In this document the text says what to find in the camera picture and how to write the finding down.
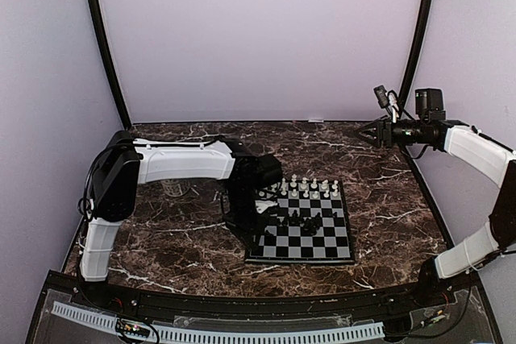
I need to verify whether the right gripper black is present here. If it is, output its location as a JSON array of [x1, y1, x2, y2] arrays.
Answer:
[[355, 115, 428, 148]]

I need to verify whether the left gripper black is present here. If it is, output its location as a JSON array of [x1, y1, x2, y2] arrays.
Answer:
[[223, 181, 273, 251]]

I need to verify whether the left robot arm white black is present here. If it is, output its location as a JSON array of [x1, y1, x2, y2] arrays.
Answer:
[[77, 131, 283, 309]]

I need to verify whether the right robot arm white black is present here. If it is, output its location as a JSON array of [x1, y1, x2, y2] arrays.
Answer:
[[356, 85, 515, 307]]

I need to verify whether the pile of black chess pieces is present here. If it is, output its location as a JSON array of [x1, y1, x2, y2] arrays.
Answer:
[[273, 209, 346, 237]]

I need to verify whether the black and white chessboard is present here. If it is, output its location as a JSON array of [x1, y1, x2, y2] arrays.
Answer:
[[245, 176, 356, 265]]

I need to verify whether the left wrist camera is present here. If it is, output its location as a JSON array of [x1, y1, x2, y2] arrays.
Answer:
[[255, 200, 278, 213]]

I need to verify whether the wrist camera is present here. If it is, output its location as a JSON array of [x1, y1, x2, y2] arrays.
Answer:
[[373, 85, 402, 123], [255, 200, 278, 213]]

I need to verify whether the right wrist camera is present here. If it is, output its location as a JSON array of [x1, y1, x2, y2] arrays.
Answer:
[[373, 85, 402, 123]]

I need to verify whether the white perforated cable duct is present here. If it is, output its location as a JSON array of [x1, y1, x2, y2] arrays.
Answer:
[[51, 301, 385, 343]]

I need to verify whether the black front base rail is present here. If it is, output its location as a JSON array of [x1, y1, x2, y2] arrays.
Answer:
[[26, 271, 502, 343]]

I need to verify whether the black corner frame post left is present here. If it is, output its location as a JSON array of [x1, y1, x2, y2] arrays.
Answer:
[[87, 0, 132, 129]]

